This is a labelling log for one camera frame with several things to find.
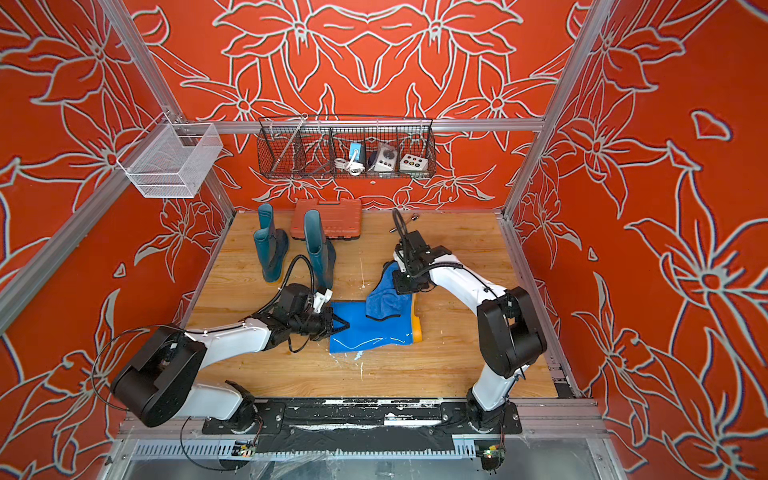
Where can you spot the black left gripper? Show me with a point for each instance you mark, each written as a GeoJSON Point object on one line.
{"type": "Point", "coordinates": [327, 318]}

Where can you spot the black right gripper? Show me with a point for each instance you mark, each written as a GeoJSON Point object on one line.
{"type": "Point", "coordinates": [400, 287]}

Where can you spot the blue microfiber cloth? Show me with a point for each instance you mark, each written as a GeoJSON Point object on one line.
{"type": "Point", "coordinates": [384, 302]}

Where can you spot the teal rubber boot orange sole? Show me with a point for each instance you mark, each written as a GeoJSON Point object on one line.
{"type": "Point", "coordinates": [271, 244]}

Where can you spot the blue rubber boot orange sole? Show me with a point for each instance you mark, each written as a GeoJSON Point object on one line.
{"type": "Point", "coordinates": [365, 333]}

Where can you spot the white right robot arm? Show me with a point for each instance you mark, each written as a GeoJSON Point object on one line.
{"type": "Point", "coordinates": [510, 337]}

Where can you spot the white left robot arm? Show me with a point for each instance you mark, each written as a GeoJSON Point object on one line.
{"type": "Point", "coordinates": [161, 383]}

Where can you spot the red plastic tool case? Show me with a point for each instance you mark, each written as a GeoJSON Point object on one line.
{"type": "Point", "coordinates": [341, 219]}

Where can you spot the white socket box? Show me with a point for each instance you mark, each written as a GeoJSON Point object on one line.
{"type": "Point", "coordinates": [412, 164]}

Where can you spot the white power adapter box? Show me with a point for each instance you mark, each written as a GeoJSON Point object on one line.
{"type": "Point", "coordinates": [386, 159]}

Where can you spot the blue white small box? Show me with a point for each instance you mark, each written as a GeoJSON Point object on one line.
{"type": "Point", "coordinates": [356, 152]}

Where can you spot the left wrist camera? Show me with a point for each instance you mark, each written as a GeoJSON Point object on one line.
{"type": "Point", "coordinates": [300, 299]}

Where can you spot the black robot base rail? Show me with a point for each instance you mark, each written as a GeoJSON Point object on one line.
{"type": "Point", "coordinates": [284, 429]}

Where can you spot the black wire wall basket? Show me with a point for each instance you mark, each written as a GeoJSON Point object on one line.
{"type": "Point", "coordinates": [313, 147]}

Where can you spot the clear plastic wall bin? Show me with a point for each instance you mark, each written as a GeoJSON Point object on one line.
{"type": "Point", "coordinates": [172, 161]}

